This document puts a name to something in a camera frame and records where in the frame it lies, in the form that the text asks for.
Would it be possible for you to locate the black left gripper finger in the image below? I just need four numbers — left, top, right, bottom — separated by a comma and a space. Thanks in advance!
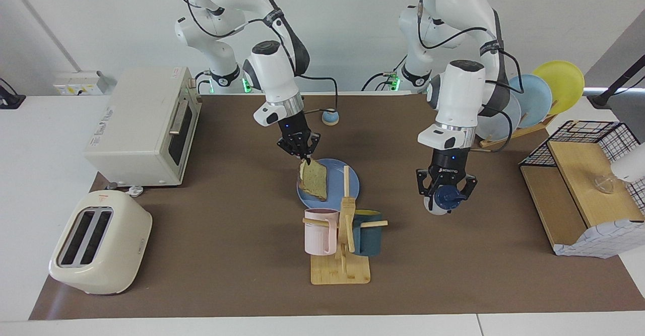
416, 169, 435, 198
460, 175, 478, 200

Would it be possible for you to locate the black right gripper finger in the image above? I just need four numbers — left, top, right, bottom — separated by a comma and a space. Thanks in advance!
276, 137, 307, 165
304, 132, 321, 164

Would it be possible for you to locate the squeeze bottle with blue cap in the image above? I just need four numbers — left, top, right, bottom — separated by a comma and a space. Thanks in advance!
424, 185, 462, 216

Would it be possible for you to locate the bread slice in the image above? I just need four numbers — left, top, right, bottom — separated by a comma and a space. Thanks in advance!
297, 159, 329, 201

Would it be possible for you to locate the periwinkle blue plate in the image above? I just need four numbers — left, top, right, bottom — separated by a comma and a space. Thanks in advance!
296, 158, 360, 211

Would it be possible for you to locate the pale grey plate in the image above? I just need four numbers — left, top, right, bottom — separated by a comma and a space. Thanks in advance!
476, 92, 522, 142

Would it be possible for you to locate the wooden plate rack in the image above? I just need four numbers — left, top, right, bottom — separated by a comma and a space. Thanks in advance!
463, 113, 557, 149

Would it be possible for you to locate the light blue plate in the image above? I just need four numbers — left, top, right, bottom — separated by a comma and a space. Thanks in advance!
506, 74, 553, 128

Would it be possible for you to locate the yellow plate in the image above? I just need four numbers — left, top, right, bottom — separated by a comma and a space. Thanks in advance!
532, 60, 585, 116

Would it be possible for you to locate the dark teal mug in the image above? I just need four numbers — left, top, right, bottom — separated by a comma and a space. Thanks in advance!
352, 209, 383, 256

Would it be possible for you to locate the brown table mat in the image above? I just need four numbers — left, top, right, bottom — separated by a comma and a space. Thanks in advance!
29, 93, 645, 320

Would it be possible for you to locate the pink mug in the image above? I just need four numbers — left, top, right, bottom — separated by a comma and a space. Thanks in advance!
304, 208, 339, 256

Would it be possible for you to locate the wooden shelf unit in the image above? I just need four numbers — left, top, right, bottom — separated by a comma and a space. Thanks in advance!
520, 141, 645, 248

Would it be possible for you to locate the wooden mug tree stand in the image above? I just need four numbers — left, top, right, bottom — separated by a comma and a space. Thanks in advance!
302, 165, 389, 285

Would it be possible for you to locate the clear glass cup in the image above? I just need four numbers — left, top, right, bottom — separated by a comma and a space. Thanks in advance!
594, 174, 616, 194

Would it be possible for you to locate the white toaster oven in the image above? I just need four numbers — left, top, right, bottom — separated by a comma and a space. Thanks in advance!
83, 66, 202, 187

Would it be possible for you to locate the white cylinder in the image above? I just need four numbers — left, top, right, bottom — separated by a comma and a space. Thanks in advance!
611, 142, 645, 183

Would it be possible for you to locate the cream two-slot toaster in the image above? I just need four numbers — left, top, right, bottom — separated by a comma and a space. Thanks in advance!
48, 190, 153, 295

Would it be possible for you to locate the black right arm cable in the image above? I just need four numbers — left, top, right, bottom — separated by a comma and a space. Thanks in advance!
161, 0, 339, 112

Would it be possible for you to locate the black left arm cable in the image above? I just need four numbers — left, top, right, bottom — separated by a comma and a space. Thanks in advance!
417, 0, 514, 140

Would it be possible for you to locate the black arm base cable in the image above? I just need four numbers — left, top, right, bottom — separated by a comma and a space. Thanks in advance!
360, 55, 410, 93
194, 69, 212, 95

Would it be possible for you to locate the black wire basket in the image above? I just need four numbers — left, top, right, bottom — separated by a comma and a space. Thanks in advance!
519, 120, 645, 213

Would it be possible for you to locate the white wall power strip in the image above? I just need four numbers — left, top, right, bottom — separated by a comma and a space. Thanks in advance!
53, 71, 109, 96

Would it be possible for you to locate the grey wall conduit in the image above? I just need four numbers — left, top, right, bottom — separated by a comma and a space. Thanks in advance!
4, 0, 82, 73

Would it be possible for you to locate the black clamp mount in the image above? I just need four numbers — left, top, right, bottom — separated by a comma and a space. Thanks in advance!
0, 78, 26, 110

